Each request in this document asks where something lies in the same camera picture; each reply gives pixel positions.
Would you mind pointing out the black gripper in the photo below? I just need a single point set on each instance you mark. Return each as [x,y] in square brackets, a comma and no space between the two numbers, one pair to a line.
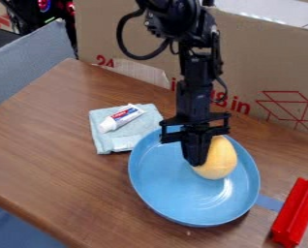
[195,124]

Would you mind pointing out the yellow ball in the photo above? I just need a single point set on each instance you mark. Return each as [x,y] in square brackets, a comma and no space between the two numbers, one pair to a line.
[222,159]

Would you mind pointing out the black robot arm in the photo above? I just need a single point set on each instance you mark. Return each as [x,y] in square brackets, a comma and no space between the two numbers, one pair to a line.
[183,23]

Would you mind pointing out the blue plate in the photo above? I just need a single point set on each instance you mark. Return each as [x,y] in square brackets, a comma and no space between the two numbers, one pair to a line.
[178,194]

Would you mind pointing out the white toothpaste tube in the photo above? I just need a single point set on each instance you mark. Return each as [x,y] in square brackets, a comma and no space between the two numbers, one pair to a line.
[121,118]

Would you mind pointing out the light blue folded cloth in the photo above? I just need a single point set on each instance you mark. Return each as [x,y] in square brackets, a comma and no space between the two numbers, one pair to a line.
[125,138]

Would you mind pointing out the blue tape strip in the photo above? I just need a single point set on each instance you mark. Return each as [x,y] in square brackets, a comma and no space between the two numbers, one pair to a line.
[270,203]

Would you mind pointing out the red plastic block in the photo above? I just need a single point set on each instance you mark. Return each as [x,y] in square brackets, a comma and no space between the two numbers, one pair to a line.
[291,223]

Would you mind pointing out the brown cardboard box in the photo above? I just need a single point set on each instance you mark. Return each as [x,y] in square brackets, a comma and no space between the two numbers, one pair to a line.
[265,51]

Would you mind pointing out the black machine with lights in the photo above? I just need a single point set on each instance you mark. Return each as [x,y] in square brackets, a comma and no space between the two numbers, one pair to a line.
[46,23]

